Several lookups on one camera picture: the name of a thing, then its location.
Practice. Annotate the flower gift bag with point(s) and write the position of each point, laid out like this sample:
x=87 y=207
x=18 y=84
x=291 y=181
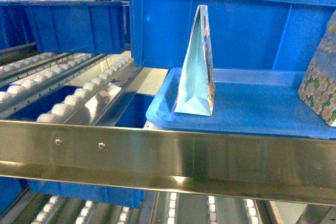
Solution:
x=317 y=88
x=196 y=89

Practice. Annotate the blue plastic tray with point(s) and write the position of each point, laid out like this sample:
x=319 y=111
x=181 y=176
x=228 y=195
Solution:
x=262 y=102

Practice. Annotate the large blue bin behind tray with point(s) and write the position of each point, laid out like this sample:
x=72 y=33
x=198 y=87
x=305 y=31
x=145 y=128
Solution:
x=246 y=34

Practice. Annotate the blue bin lower shelf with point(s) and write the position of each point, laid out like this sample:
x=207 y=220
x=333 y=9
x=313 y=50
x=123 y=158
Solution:
x=111 y=195

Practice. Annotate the blue bin upper left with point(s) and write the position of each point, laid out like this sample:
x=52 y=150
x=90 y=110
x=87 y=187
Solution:
x=97 y=27

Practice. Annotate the steel shelf front rail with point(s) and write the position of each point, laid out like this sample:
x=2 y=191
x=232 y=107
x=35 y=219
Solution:
x=244 y=166

